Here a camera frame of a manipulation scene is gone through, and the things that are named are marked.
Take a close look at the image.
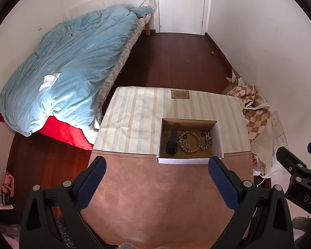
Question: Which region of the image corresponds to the white paper scrap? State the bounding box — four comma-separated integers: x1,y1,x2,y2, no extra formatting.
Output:
38,73,61,92

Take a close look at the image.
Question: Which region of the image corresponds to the black wristband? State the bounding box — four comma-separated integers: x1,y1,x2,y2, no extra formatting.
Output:
166,123,180,154

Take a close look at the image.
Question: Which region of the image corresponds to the red bed sheet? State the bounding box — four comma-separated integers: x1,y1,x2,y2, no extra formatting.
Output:
0,110,95,151

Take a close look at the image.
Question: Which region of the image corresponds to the striped beige cloth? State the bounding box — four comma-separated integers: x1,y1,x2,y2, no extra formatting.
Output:
93,85,252,159

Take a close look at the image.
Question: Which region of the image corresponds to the brown label plate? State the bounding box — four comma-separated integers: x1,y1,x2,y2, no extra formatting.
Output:
170,89,190,99

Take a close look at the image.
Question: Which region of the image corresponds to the white cardboard box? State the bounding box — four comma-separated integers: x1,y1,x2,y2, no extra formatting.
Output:
158,118,225,164

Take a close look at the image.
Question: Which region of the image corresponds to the white door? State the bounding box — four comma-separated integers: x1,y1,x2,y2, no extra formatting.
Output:
157,0,206,35

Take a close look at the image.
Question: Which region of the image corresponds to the wooden bead bracelet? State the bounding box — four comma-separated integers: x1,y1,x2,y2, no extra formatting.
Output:
177,131,202,154

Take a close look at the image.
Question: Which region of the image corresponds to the pink plastic object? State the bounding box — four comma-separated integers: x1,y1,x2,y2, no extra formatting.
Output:
1,172,15,198

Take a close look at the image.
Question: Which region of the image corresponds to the brown checkered cloth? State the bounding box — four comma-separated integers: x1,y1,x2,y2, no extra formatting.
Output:
221,67,271,143

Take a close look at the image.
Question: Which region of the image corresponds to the bed with blue duvet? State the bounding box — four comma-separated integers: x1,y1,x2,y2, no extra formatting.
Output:
0,5,156,138

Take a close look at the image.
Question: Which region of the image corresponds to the patterned mattress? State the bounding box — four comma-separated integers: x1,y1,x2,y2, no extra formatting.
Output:
97,13,152,109

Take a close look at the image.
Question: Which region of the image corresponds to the chunky silver chain necklace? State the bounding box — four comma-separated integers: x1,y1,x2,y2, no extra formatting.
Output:
200,132,213,151

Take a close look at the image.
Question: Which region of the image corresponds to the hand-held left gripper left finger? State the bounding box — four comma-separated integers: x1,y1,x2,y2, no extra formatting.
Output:
19,156,107,249

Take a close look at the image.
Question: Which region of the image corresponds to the white cable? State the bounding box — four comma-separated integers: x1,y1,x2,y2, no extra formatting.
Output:
256,170,278,187

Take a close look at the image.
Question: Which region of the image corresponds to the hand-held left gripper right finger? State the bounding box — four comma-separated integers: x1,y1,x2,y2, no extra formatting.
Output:
208,156,294,249

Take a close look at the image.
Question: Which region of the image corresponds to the white wall socket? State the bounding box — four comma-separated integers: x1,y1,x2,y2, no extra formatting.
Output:
271,111,285,135
276,133,288,146

